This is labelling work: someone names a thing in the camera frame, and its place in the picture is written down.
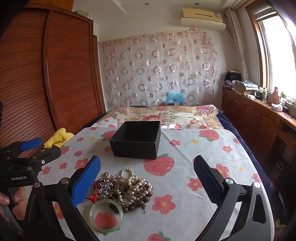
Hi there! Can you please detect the small pearl bracelet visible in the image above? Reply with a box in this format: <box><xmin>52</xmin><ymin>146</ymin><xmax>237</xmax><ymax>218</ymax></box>
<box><xmin>119</xmin><ymin>168</ymin><xmax>135</xmax><ymax>180</ymax></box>

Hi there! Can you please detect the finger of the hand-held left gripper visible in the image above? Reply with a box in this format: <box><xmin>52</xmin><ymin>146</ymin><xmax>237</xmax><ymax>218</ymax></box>
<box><xmin>0</xmin><ymin>138</ymin><xmax>43</xmax><ymax>161</ymax></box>
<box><xmin>13</xmin><ymin>146</ymin><xmax>62</xmax><ymax>171</ymax></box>

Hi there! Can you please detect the red string bracelet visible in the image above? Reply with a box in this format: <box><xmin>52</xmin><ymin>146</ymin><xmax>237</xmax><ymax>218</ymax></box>
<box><xmin>86</xmin><ymin>181</ymin><xmax>100</xmax><ymax>204</ymax></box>

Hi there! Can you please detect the dark blue bed sheet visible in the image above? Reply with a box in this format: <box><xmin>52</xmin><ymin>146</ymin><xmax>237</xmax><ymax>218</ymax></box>
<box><xmin>217</xmin><ymin>111</ymin><xmax>286</xmax><ymax>211</ymax></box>

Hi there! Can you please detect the pink bottle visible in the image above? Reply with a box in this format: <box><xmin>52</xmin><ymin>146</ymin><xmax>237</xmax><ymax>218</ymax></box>
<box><xmin>272</xmin><ymin>87</ymin><xmax>281</xmax><ymax>105</ymax></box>

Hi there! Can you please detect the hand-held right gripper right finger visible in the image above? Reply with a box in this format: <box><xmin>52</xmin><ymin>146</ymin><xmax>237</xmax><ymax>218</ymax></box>
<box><xmin>193</xmin><ymin>155</ymin><xmax>275</xmax><ymax>241</ymax></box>

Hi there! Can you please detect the row of small bottles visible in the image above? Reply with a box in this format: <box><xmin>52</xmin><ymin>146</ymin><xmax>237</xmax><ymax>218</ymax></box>
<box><xmin>258</xmin><ymin>87</ymin><xmax>274</xmax><ymax>102</ymax></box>

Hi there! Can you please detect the pale green jade bangle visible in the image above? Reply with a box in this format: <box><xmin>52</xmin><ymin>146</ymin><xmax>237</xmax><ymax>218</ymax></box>
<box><xmin>89</xmin><ymin>200</ymin><xmax>124</xmax><ymax>232</ymax></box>

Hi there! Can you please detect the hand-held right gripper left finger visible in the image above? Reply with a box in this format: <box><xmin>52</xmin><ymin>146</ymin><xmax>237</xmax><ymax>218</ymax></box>
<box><xmin>22</xmin><ymin>155</ymin><xmax>102</xmax><ymax>241</ymax></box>

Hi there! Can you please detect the floral blanket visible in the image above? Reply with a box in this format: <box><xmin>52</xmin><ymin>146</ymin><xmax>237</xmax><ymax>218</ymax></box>
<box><xmin>91</xmin><ymin>104</ymin><xmax>226</xmax><ymax>131</ymax></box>

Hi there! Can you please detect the pale patterned window curtain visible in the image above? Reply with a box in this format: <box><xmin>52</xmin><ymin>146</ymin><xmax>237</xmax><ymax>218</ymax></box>
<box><xmin>225</xmin><ymin>8</ymin><xmax>250</xmax><ymax>82</ymax></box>

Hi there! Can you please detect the yellow plush toy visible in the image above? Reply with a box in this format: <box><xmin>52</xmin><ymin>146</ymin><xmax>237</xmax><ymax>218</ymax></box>
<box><xmin>44</xmin><ymin>128</ymin><xmax>75</xmax><ymax>149</ymax></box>

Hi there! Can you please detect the wood-framed window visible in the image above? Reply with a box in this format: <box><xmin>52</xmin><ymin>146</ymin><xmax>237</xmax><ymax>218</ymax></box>
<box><xmin>245</xmin><ymin>0</ymin><xmax>296</xmax><ymax>99</ymax></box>

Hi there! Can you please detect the sheer circle-patterned wall curtain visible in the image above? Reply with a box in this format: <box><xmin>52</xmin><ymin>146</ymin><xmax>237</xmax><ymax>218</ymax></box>
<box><xmin>98</xmin><ymin>31</ymin><xmax>219</xmax><ymax>108</ymax></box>

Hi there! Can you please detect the blue plastic bag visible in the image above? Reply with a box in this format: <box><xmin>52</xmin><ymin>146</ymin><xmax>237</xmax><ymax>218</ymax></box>
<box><xmin>164</xmin><ymin>91</ymin><xmax>187</xmax><ymax>105</ymax></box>

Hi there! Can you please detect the brown wooden wardrobe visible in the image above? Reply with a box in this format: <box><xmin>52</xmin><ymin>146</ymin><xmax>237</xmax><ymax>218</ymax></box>
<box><xmin>0</xmin><ymin>2</ymin><xmax>107</xmax><ymax>154</ymax></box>

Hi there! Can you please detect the person's left hand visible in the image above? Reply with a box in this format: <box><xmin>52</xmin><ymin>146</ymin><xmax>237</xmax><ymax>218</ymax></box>
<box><xmin>0</xmin><ymin>186</ymin><xmax>27</xmax><ymax>218</ymax></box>

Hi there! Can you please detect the wooden side cabinet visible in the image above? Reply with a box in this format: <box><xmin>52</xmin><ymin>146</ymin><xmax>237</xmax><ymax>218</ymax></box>
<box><xmin>221</xmin><ymin>86</ymin><xmax>296</xmax><ymax>168</ymax></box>

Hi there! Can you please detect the pile of dark clothes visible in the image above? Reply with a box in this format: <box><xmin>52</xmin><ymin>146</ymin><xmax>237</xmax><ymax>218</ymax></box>
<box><xmin>224</xmin><ymin>70</ymin><xmax>243</xmax><ymax>89</ymax></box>

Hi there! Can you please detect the white wall air conditioner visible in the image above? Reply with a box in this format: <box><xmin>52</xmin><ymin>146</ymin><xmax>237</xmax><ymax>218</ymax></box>
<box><xmin>180</xmin><ymin>8</ymin><xmax>227</xmax><ymax>32</ymax></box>

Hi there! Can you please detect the silver rhinestone brooch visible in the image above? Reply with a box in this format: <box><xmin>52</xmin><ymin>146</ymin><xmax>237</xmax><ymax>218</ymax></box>
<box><xmin>97</xmin><ymin>175</ymin><xmax>119</xmax><ymax>199</ymax></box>

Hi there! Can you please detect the dark wooden bead bracelet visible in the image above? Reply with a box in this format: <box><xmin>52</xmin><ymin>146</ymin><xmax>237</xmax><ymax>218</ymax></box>
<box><xmin>120</xmin><ymin>185</ymin><xmax>155</xmax><ymax>214</ymax></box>

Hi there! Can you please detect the black cardboard box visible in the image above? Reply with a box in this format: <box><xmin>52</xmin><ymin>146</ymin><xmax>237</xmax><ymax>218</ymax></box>
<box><xmin>109</xmin><ymin>120</ymin><xmax>161</xmax><ymax>160</ymax></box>

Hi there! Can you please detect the long pearl necklace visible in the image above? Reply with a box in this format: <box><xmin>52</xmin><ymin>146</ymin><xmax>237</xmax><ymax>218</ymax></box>
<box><xmin>115</xmin><ymin>175</ymin><xmax>154</xmax><ymax>205</ymax></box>

